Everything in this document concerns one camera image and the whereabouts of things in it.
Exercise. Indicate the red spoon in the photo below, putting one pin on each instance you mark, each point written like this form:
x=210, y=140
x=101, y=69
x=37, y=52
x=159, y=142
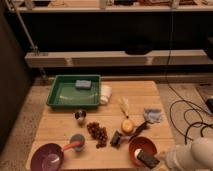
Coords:
x=71, y=145

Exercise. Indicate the dark object on shelf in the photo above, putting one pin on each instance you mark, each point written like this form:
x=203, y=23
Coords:
x=138, y=46

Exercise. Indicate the small black block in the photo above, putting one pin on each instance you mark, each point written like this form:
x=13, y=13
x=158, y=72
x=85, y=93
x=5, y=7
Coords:
x=116, y=139

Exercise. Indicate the blue sponge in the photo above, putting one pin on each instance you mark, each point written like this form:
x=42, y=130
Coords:
x=83, y=84

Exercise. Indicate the yellow orange fruit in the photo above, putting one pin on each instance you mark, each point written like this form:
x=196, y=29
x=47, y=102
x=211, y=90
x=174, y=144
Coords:
x=127, y=126

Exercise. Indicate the lower white shelf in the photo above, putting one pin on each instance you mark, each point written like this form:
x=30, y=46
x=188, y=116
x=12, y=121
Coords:
x=116, y=58

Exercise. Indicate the red bowl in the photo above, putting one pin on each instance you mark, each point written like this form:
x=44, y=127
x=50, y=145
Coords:
x=141, y=143

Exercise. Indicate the blue crumpled cloth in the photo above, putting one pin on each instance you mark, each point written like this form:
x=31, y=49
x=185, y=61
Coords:
x=152, y=115

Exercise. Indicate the green plastic tray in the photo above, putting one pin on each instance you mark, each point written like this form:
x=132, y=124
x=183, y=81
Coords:
x=65, y=94

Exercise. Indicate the black marker tool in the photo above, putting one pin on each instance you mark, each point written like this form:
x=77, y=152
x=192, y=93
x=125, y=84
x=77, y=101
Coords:
x=139, y=129

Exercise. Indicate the black eraser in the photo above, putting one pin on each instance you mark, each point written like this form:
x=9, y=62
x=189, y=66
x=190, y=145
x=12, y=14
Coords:
x=147, y=159

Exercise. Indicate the white shelf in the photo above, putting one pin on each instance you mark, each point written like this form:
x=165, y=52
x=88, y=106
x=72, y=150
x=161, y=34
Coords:
x=109, y=6
x=116, y=58

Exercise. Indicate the bunch of brown grapes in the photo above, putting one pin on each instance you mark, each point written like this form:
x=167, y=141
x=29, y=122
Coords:
x=98, y=133

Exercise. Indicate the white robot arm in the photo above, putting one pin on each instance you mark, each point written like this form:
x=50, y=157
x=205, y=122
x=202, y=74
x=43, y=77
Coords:
x=195, y=156

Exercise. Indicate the cream feather brush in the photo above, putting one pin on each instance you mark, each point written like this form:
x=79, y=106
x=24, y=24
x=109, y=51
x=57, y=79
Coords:
x=124, y=106

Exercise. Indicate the metal diagonal pole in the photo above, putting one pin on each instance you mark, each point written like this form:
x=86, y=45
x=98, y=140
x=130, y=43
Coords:
x=33, y=47

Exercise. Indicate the small metal cup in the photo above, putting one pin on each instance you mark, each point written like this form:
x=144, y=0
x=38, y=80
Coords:
x=80, y=116

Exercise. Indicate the teal cup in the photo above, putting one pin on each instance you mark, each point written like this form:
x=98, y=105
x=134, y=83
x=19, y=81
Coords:
x=81, y=139

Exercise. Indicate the white rolled cloth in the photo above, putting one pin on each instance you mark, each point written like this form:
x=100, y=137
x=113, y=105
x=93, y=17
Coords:
x=106, y=92

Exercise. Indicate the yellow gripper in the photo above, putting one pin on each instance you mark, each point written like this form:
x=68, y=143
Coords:
x=162, y=164

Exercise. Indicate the upper white shelf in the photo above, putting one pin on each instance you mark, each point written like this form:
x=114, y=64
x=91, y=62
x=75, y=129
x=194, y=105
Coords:
x=109, y=6

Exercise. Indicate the purple bowl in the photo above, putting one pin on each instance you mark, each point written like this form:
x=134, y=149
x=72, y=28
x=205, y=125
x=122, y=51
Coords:
x=48, y=157

